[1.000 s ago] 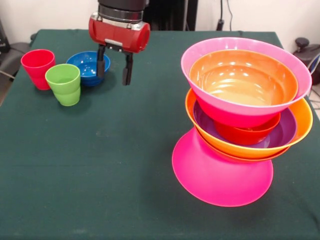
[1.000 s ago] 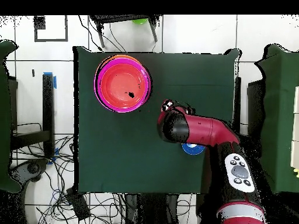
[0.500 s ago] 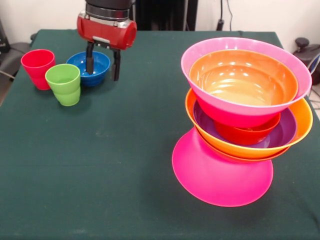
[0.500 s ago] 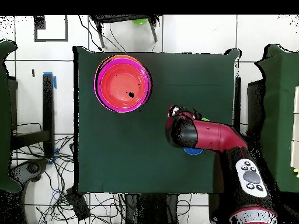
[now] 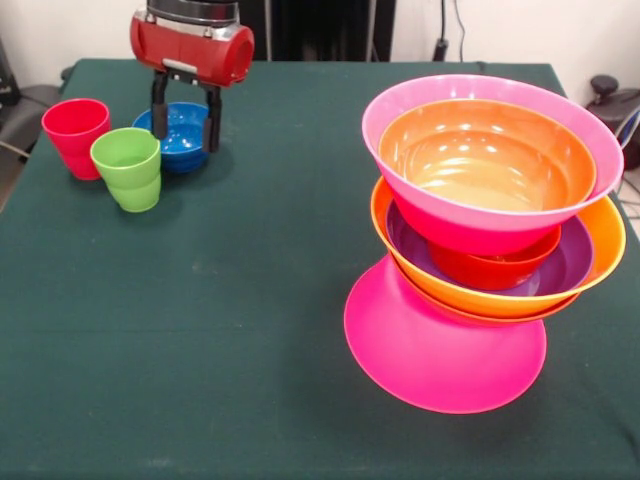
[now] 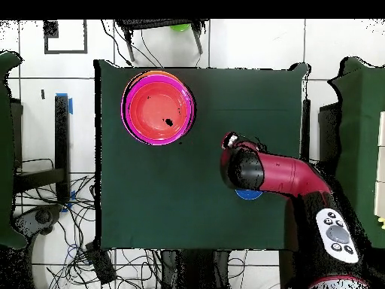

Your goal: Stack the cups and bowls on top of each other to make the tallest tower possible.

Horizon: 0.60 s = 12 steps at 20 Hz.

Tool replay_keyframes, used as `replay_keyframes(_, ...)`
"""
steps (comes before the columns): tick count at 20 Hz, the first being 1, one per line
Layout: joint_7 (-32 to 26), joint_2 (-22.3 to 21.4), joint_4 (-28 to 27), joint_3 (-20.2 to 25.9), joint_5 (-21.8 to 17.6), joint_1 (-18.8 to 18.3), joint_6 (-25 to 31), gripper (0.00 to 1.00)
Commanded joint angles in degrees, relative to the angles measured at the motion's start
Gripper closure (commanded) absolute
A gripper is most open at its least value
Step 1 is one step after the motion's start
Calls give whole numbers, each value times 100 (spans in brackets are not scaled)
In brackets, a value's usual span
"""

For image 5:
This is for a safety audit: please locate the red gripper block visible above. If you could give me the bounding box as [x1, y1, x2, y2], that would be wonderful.
[129, 10, 256, 154]

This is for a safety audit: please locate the green cup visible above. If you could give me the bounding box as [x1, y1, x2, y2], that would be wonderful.
[90, 126, 163, 214]

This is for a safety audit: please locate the purple bowl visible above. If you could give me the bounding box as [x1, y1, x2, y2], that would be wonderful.
[385, 199, 595, 297]

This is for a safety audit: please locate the pink bowl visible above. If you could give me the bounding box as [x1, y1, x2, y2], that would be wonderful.
[361, 73, 626, 257]
[343, 254, 548, 415]

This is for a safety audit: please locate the shallow red-orange bowl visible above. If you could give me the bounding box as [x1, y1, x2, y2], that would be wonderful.
[378, 98, 598, 212]

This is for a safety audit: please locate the small red bowl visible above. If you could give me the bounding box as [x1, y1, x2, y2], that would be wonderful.
[428, 225, 562, 292]

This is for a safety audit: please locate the deep red-orange bowl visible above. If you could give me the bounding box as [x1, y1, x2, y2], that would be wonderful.
[389, 254, 582, 327]

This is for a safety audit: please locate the orange bowl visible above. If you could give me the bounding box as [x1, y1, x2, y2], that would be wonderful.
[370, 175, 627, 320]

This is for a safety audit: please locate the blue bowl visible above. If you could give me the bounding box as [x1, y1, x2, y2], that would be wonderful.
[132, 101, 212, 174]

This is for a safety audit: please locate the red cup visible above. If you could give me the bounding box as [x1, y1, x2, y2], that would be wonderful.
[41, 98, 112, 181]

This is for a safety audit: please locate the dark green tablecloth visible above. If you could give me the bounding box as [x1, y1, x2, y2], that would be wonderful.
[0, 58, 640, 480]

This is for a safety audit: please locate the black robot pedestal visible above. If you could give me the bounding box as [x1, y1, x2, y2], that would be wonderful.
[238, 0, 396, 62]

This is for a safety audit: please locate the black cable with plug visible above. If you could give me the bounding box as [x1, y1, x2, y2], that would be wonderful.
[432, 0, 450, 62]

